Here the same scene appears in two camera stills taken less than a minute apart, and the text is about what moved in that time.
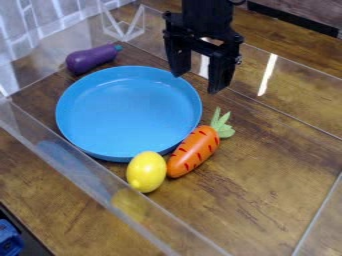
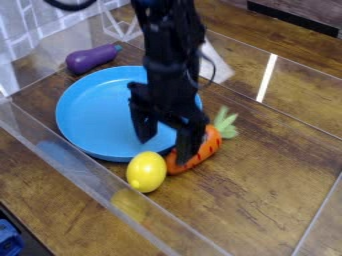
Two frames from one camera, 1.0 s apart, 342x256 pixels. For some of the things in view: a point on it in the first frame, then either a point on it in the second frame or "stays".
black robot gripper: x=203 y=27 → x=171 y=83
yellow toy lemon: x=146 y=170 stays
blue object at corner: x=11 y=240 stays
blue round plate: x=122 y=110 stays
